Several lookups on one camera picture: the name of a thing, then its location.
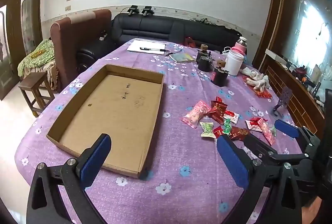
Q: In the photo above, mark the white paper sheets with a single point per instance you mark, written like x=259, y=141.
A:
x=145, y=45

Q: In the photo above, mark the black cup red label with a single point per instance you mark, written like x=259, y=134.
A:
x=220, y=77

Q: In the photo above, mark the green twist candy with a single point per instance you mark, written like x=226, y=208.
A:
x=227, y=126

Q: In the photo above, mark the wooden cabinet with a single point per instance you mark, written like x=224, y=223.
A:
x=293, y=91

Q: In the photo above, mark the wall switch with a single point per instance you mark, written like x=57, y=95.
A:
x=68, y=8

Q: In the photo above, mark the black pen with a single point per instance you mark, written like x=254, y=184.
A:
x=153, y=49

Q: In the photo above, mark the beige fringed cloth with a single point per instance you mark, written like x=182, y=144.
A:
x=51, y=76

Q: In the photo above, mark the black cup wooden clip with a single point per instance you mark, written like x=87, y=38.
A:
x=201, y=54

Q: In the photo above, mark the green white candy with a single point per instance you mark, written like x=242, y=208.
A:
x=206, y=130

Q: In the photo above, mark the wooden stool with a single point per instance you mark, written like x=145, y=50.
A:
x=33, y=81

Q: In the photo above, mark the purple floral tablecloth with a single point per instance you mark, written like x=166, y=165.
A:
x=186, y=156

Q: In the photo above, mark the pink thermos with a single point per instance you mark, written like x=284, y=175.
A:
x=240, y=45

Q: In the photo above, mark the black device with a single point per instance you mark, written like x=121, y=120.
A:
x=132, y=10
x=147, y=11

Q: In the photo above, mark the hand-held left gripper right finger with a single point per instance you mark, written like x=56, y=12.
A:
x=232, y=159

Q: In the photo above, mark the wooden door frame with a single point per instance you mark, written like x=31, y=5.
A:
x=275, y=6

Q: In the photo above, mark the white jar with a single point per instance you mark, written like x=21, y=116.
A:
x=234, y=64

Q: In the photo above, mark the white gloves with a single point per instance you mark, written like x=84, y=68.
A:
x=256, y=80

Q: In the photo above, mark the cardboard tray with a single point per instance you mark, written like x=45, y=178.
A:
x=114, y=115

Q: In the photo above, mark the power strip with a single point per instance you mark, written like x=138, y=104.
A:
x=103, y=35

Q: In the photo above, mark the pink candy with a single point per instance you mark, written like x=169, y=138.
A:
x=267, y=132

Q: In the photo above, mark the brown armchair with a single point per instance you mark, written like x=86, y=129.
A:
x=75, y=39

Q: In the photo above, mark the red bag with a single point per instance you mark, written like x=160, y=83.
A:
x=189, y=41

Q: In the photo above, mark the pink snack packet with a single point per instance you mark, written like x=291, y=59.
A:
x=195, y=113

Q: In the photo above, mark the green yellow booklet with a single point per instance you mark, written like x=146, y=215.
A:
x=182, y=57

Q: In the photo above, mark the flat red packet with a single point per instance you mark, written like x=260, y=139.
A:
x=263, y=94

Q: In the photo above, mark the purple metal stand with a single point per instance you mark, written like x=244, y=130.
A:
x=284, y=96

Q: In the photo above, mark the black leather sofa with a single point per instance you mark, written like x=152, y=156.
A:
x=155, y=29

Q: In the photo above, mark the small dark pen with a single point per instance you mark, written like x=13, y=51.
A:
x=172, y=52

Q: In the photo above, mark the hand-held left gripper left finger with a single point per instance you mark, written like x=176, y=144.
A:
x=93, y=161

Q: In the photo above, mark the wooden glass door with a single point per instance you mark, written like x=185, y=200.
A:
x=15, y=32

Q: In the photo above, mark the green blanket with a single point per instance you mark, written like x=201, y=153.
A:
x=36, y=56

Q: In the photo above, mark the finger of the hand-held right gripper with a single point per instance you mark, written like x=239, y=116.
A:
x=286, y=128
x=262, y=150

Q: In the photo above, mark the crinkled dark red snack packet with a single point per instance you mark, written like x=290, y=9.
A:
x=240, y=133

